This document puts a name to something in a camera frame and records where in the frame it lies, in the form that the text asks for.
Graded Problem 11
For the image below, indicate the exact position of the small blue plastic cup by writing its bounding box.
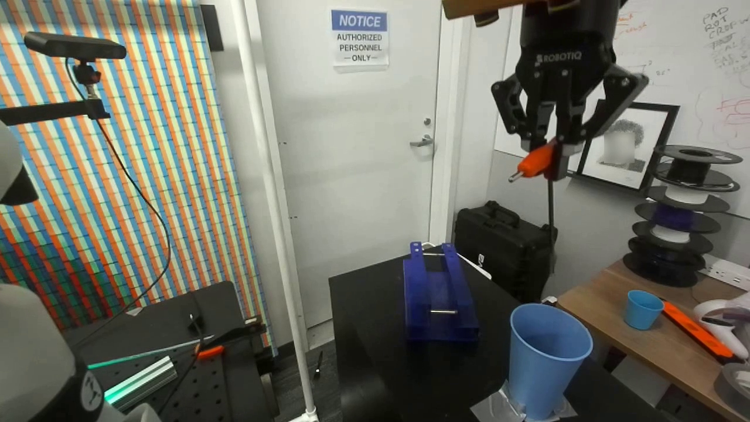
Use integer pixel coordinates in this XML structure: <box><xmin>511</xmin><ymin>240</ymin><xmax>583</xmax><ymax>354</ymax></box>
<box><xmin>620</xmin><ymin>289</ymin><xmax>666</xmax><ymax>332</ymax></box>

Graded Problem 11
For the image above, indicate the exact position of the framed portrait picture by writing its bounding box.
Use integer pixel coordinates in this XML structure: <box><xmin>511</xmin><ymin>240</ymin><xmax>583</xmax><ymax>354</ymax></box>
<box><xmin>579</xmin><ymin>100</ymin><xmax>681</xmax><ymax>194</ymax></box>

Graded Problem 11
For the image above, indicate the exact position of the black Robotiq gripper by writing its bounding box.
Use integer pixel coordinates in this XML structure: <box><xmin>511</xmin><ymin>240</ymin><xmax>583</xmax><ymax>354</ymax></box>
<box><xmin>490</xmin><ymin>0</ymin><xmax>652</xmax><ymax>160</ymax></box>

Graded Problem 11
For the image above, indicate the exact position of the blue plastic rack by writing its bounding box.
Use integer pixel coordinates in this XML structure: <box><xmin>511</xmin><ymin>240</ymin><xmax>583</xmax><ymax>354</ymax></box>
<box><xmin>401</xmin><ymin>240</ymin><xmax>482</xmax><ymax>348</ymax></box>

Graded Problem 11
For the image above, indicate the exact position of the stack of filament spools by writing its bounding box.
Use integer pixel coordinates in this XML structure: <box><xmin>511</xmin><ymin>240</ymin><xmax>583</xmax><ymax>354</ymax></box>
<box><xmin>620</xmin><ymin>143</ymin><xmax>745</xmax><ymax>289</ymax></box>

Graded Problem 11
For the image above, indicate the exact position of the black hard case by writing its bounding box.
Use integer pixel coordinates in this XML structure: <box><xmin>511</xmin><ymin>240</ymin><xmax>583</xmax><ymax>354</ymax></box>
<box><xmin>450</xmin><ymin>200</ymin><xmax>560</xmax><ymax>305</ymax></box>

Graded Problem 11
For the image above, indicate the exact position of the striped colourful backdrop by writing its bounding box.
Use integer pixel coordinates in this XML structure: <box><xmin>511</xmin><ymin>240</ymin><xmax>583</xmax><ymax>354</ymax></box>
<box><xmin>0</xmin><ymin>0</ymin><xmax>272</xmax><ymax>331</ymax></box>

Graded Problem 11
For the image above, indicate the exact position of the orange handled screwdriver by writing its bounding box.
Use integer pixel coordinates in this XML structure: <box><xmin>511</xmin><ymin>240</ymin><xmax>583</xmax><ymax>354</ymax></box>
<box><xmin>192</xmin><ymin>314</ymin><xmax>266</xmax><ymax>364</ymax></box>

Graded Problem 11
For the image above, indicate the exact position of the white handheld device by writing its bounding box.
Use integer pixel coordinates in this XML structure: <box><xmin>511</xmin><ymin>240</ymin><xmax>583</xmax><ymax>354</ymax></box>
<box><xmin>692</xmin><ymin>291</ymin><xmax>750</xmax><ymax>352</ymax></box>

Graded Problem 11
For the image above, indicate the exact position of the white rounded device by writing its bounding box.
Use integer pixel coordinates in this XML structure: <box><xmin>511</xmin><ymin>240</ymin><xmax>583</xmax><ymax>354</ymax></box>
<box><xmin>0</xmin><ymin>281</ymin><xmax>104</xmax><ymax>422</ymax></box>

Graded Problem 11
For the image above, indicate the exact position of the black perforated workbench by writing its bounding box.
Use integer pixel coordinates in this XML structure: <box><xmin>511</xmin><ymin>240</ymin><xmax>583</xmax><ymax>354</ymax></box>
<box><xmin>62</xmin><ymin>278</ymin><xmax>277</xmax><ymax>422</ymax></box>

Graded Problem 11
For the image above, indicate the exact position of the silver door handle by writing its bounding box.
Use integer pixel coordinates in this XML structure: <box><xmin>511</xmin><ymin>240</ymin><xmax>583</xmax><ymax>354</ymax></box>
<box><xmin>407</xmin><ymin>114</ymin><xmax>436</xmax><ymax>152</ymax></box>

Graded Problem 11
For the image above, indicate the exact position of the silver metal plate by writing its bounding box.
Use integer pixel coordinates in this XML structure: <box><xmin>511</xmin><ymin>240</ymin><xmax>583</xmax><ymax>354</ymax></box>
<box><xmin>465</xmin><ymin>385</ymin><xmax>581</xmax><ymax>422</ymax></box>

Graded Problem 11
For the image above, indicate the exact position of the orange flat tool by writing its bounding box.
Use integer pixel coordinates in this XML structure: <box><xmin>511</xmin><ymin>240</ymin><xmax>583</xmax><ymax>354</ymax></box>
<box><xmin>660</xmin><ymin>301</ymin><xmax>738</xmax><ymax>364</ymax></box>

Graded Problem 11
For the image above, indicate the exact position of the wooden desk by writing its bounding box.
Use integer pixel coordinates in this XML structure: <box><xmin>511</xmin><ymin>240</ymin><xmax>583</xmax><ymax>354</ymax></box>
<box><xmin>554</xmin><ymin>259</ymin><xmax>750</xmax><ymax>422</ymax></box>

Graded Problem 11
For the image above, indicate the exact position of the white frame pole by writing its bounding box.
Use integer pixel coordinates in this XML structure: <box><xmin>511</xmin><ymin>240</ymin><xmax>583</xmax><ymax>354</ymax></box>
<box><xmin>230</xmin><ymin>0</ymin><xmax>320</xmax><ymax>422</ymax></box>

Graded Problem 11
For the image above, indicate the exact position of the large blue plastic cup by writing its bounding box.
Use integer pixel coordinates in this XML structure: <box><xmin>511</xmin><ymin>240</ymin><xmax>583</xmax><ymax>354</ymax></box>
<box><xmin>503</xmin><ymin>301</ymin><xmax>594</xmax><ymax>422</ymax></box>

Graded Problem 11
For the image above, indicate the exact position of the grey tape roll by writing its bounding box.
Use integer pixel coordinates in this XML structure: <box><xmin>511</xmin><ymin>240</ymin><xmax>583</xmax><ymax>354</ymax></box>
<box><xmin>711</xmin><ymin>362</ymin><xmax>750</xmax><ymax>418</ymax></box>

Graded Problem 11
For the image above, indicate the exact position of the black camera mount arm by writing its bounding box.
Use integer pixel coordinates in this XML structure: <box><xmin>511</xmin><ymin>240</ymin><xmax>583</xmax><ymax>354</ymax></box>
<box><xmin>0</xmin><ymin>59</ymin><xmax>111</xmax><ymax>128</ymax></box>

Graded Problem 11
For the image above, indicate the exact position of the white door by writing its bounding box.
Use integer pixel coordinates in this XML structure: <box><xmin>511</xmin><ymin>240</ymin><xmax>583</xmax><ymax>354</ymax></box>
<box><xmin>256</xmin><ymin>0</ymin><xmax>444</xmax><ymax>327</ymax></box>

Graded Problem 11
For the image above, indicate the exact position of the green lit metal bar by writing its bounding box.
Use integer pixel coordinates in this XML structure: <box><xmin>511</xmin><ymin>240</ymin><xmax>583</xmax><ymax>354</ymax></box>
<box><xmin>83</xmin><ymin>337</ymin><xmax>204</xmax><ymax>407</ymax></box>

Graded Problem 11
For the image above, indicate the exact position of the black camera cable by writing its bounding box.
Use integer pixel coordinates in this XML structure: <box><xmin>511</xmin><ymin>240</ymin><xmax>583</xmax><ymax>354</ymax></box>
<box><xmin>62</xmin><ymin>57</ymin><xmax>172</xmax><ymax>314</ymax></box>

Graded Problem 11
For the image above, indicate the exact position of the blue notice sign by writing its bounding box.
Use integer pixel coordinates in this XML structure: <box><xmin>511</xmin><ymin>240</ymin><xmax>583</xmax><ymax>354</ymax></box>
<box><xmin>328</xmin><ymin>8</ymin><xmax>392</xmax><ymax>70</ymax></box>

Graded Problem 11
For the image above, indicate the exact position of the whiteboard with writing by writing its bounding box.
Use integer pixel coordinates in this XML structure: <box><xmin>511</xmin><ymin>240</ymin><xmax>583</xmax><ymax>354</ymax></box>
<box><xmin>492</xmin><ymin>0</ymin><xmax>750</xmax><ymax>171</ymax></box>

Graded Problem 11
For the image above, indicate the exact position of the black stereo camera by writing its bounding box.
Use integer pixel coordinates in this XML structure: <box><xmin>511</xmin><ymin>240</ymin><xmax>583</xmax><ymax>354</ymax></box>
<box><xmin>21</xmin><ymin>30</ymin><xmax>129</xmax><ymax>63</ymax></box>

